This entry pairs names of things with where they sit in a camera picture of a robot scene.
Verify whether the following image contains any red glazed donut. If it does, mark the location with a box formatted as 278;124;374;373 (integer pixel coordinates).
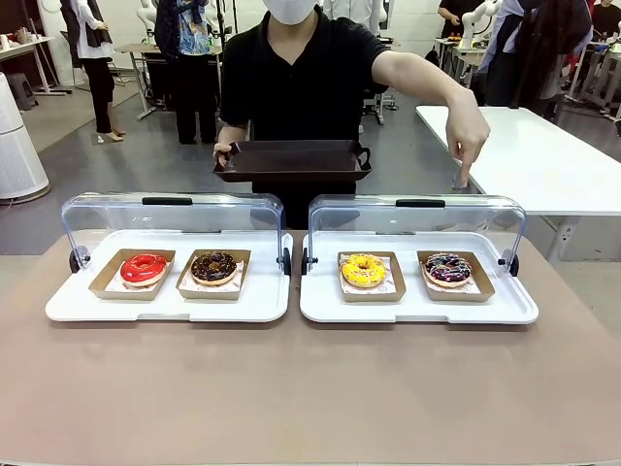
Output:
119;252;169;288

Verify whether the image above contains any paper liner under yellow donut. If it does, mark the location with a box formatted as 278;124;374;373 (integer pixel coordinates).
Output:
341;254;397;297

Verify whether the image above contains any person's left forearm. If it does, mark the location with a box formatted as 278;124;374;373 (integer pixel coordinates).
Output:
373;48;485;122

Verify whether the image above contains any paper liner under chocolate donut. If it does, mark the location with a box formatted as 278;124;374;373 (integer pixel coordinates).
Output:
180;258;246;293

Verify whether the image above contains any white display case base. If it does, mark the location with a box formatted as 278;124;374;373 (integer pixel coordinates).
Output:
299;231;540;325
45;229;294;324

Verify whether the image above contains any person's right forearm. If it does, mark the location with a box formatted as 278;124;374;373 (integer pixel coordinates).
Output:
216;123;254;147

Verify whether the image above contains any bystander in black top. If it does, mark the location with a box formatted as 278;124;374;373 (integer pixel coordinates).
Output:
438;0;486;40

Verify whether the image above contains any background wooden work desk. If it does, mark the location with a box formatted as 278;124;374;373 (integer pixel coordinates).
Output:
114;42;224;121

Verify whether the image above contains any bystander in dark coat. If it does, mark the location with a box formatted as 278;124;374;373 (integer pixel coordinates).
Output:
477;0;595;120

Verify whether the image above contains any grey plastic stool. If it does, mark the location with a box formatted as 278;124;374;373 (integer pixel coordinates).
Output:
5;72;40;113

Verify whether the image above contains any person's black shirt torso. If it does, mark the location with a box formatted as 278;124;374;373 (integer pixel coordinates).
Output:
218;4;389;230

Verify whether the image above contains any person's right hand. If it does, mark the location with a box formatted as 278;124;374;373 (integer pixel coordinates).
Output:
212;140;242;169

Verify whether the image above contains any bystander in black vest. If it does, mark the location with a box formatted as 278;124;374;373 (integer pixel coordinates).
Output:
60;0;128;145

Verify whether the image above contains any white face mask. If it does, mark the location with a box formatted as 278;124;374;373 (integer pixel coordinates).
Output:
264;0;319;26

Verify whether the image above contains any cardboard tray under yellow donut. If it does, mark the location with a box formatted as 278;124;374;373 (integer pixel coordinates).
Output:
337;250;407;305

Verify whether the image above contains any cardboard tray under red donut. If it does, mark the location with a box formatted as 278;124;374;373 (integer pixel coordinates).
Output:
87;248;177;302

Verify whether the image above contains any clear display case lid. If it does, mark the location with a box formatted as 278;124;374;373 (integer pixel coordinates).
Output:
301;194;528;279
60;192;293;278

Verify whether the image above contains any yellow sprinkled donut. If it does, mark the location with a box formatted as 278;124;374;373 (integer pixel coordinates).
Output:
341;252;388;290

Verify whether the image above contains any chocolate glazed donut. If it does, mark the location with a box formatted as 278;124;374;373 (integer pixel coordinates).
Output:
189;250;239;286

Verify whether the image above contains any paper liner under purple donut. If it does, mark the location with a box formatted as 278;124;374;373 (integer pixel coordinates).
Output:
420;259;483;296

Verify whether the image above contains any person's left hand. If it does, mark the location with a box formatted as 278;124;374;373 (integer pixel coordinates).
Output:
444;103;492;188

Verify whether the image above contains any bystander in floral shirt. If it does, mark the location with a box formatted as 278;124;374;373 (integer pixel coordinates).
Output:
154;0;218;146

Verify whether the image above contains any paper liner under red donut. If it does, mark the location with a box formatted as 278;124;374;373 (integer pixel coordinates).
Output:
104;264;170;295

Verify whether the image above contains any background desk with cups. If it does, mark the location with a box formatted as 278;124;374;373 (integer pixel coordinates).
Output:
0;27;67;96

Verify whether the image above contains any cardboard tray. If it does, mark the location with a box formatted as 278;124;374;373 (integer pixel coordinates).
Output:
87;248;177;302
337;250;407;305
175;249;252;302
416;250;497;303

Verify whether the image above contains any dark brown serving tray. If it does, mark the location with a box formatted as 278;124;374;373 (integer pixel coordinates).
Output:
212;139;374;184

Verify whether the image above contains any purple drizzled donut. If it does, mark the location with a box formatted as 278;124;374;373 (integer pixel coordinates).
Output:
423;251;473;289

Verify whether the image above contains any white side table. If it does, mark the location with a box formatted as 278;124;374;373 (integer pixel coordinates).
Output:
414;105;621;263

